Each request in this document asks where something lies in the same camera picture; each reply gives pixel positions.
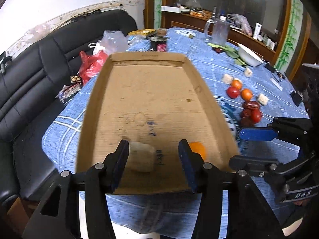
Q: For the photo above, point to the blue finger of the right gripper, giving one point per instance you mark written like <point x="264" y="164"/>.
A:
<point x="257" y="134"/>
<point x="251" y="163"/>

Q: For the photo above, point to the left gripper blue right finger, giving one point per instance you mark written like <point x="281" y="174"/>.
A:
<point x="192" y="165"/>

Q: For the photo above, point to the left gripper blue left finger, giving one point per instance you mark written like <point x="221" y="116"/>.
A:
<point x="114" y="166"/>

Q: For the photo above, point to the large orange tangerine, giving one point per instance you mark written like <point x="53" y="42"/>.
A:
<point x="198" y="147"/>

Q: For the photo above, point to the red tomato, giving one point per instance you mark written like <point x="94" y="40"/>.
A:
<point x="256" y="116"/>
<point x="233" y="92"/>

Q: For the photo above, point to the dark red jujube date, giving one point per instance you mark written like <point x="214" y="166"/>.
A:
<point x="251" y="105"/>

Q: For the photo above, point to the blue plaid tablecloth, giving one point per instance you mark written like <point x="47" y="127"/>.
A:
<point x="174" y="214"/>

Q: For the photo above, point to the small orange tangerine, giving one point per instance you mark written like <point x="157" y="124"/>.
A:
<point x="236" y="83"/>

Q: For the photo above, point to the white paper card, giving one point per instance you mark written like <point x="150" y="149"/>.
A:
<point x="276" y="84"/>

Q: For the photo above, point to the beige cob piece near greens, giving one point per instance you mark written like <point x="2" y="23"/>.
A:
<point x="248" y="72"/>

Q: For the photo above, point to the dark round device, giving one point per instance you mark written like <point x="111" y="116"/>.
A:
<point x="297" y="98"/>

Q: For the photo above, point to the black power adapter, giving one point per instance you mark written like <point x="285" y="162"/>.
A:
<point x="270" y="67"/>

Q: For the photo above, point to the brown cardboard tray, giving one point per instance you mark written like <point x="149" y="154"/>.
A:
<point x="156" y="98"/>

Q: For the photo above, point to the white ceramic bowl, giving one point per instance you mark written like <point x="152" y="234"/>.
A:
<point x="248" y="56"/>

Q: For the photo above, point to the green leafy vegetable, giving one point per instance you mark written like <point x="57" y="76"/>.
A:
<point x="230" y="52"/>

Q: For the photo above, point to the dark red grapes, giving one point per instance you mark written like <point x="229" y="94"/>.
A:
<point x="218" y="50"/>

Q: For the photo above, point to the red plastic bag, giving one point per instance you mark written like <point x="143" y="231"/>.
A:
<point x="91" y="65"/>

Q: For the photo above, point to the clear glass beer mug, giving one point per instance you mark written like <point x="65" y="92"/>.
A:
<point x="220" y="31"/>

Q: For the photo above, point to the pink plastic bag on cabinet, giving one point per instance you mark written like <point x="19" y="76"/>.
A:
<point x="241" y="22"/>

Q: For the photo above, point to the black leather sofa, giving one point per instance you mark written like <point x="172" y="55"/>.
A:
<point x="29" y="103"/>

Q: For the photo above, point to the clear plastic bag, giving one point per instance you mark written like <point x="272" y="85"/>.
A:
<point x="112" y="42"/>

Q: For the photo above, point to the wooden sideboard cabinet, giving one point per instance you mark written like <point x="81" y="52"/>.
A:
<point x="212" y="28"/>

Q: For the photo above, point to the dark jar with lid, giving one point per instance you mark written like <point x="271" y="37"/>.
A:
<point x="158" y="42"/>

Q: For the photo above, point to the yellow snack packet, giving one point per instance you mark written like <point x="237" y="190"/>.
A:
<point x="144" y="33"/>

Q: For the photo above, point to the black clips on sofa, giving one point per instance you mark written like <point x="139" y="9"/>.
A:
<point x="4" y="59"/>

